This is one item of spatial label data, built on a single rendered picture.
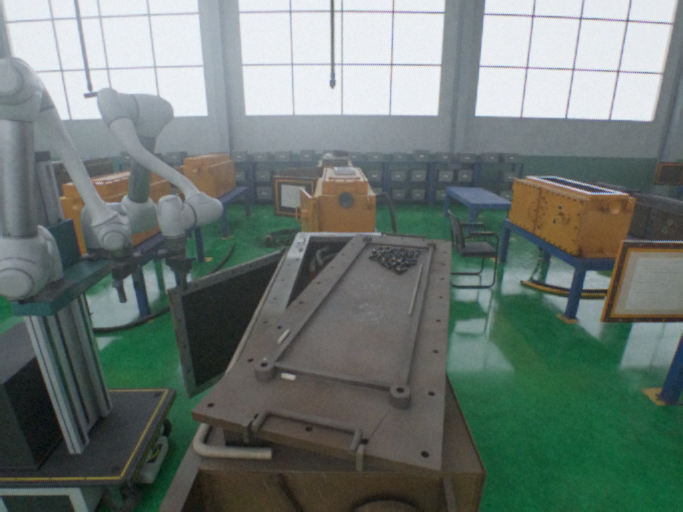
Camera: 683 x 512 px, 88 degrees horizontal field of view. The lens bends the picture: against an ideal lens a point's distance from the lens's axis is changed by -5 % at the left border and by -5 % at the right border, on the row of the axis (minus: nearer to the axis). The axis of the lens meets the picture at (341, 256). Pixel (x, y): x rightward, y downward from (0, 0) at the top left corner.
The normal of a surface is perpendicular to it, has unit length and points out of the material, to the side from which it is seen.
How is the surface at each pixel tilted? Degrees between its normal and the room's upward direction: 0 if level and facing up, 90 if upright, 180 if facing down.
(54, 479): 0
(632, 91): 90
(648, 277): 90
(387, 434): 0
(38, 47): 90
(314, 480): 90
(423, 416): 0
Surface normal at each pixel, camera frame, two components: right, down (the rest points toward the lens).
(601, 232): 0.02, 0.33
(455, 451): 0.00, -0.95
